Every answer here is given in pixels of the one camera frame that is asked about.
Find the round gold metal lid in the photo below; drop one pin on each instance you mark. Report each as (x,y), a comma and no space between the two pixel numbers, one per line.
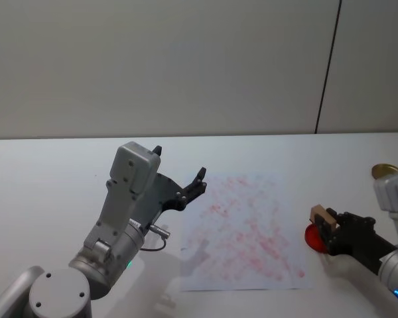
(384,170)

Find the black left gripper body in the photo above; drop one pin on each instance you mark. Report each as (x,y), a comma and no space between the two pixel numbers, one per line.
(162,195)

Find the wooden block stamp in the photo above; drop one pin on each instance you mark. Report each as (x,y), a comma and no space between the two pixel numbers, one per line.
(329,221)

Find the round red ink pad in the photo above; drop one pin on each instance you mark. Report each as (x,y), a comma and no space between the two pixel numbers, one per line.
(311,236)

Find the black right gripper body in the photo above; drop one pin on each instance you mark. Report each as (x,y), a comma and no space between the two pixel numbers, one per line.
(358,238)

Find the white paper with red marks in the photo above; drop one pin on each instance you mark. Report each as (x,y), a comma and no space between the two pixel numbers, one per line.
(245,238)

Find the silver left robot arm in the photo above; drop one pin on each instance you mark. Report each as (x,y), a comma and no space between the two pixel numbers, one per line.
(53,291)

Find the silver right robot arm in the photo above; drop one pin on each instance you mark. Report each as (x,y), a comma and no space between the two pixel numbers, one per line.
(394,195)

